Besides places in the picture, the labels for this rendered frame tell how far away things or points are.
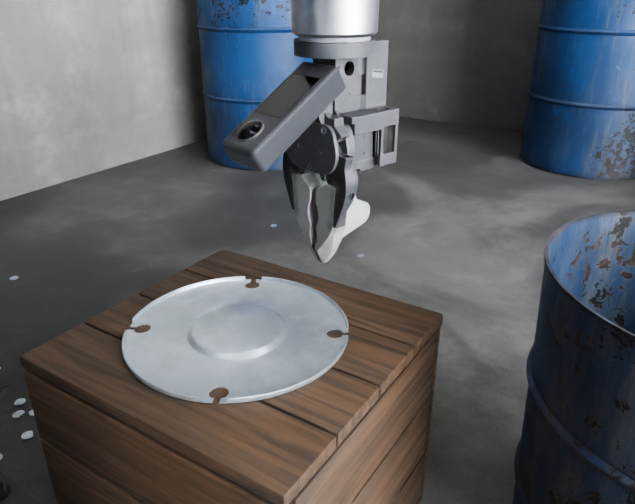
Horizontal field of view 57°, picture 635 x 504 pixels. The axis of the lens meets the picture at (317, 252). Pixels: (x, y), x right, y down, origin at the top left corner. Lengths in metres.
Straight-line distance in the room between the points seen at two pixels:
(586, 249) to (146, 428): 0.61
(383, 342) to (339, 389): 0.11
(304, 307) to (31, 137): 1.90
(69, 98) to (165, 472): 2.13
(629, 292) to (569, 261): 0.14
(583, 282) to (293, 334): 0.42
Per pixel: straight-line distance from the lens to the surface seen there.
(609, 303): 0.97
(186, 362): 0.74
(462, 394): 1.27
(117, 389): 0.72
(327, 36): 0.51
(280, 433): 0.63
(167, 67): 2.99
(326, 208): 0.55
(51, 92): 2.61
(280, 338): 0.76
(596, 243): 0.90
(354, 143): 0.55
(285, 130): 0.50
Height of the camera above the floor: 0.77
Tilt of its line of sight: 25 degrees down
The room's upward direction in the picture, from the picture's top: straight up
